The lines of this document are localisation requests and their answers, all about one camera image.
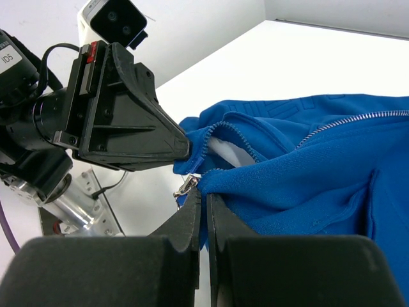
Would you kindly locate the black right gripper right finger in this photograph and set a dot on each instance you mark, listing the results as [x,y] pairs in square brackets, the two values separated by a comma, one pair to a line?
[248,269]

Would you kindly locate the blue zip-up jacket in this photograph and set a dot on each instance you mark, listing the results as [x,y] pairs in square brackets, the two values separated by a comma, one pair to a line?
[318,165]

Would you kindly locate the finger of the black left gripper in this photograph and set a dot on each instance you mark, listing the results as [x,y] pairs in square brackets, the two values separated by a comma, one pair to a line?
[118,72]
[143,135]

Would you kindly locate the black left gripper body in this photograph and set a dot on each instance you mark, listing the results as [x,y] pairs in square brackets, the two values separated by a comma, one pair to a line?
[85,124]

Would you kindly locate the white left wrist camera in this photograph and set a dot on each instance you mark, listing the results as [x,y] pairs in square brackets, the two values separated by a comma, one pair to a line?
[111,21]

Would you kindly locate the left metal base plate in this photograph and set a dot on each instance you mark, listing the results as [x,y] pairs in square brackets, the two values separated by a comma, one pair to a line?
[79,213]

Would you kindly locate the silver zipper pull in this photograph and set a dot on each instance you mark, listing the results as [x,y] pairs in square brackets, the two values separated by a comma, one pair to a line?
[190,182]

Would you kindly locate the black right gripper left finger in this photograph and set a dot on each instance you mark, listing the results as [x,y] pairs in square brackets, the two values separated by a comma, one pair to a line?
[161,269]

